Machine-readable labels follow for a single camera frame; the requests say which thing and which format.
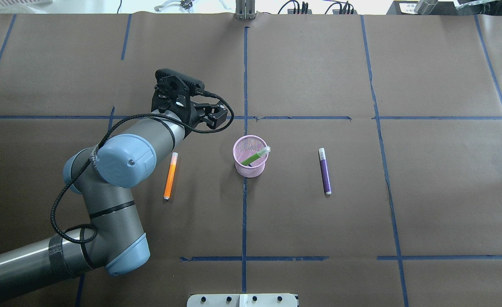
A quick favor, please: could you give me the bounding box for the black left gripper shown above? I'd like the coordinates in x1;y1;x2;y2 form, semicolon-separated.
150;84;228;130

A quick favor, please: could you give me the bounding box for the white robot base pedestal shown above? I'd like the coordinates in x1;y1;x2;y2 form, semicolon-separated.
186;293;300;307

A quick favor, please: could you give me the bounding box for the pink mesh pen holder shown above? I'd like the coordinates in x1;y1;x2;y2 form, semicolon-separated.
232;135;271;178

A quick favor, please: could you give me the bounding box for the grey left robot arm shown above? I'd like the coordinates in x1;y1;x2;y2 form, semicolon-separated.
0;81;235;303

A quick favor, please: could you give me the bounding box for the orange marker pen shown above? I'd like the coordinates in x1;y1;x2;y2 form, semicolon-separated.
163;152;179;201

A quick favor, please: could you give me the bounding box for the purple marker pen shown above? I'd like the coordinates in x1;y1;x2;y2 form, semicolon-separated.
318;148;332;195

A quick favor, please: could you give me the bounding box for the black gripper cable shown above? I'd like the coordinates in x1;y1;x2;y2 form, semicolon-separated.
50;90;235;245

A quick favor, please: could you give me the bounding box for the green highlighter pen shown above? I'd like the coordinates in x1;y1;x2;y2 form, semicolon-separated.
240;146;271;167

